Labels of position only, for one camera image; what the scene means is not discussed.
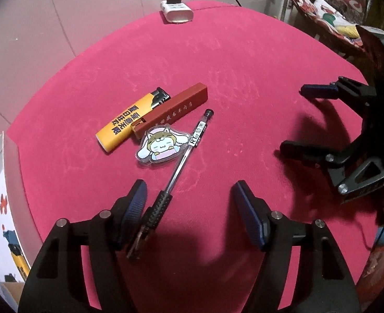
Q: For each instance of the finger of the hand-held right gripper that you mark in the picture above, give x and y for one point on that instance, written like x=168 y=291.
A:
x=319 y=90
x=304 y=151

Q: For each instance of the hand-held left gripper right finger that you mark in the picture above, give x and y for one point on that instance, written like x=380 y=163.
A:
x=249 y=212

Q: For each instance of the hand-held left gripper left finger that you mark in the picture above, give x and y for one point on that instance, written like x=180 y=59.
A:
x=135 y=208

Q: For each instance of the clear ballpoint pen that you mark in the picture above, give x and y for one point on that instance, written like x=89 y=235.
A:
x=192 y=143

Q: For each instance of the cartoon acrylic charm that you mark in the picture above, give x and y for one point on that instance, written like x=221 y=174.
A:
x=159 y=146

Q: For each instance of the printed cushion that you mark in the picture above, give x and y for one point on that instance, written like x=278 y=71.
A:
x=328 y=16

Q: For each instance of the red-brown slim box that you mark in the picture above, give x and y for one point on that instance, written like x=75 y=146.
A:
x=182 y=99

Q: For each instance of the person's clothing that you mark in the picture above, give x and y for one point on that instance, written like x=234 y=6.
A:
x=381 y=267

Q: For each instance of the white charger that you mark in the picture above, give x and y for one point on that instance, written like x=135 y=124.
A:
x=177 y=12

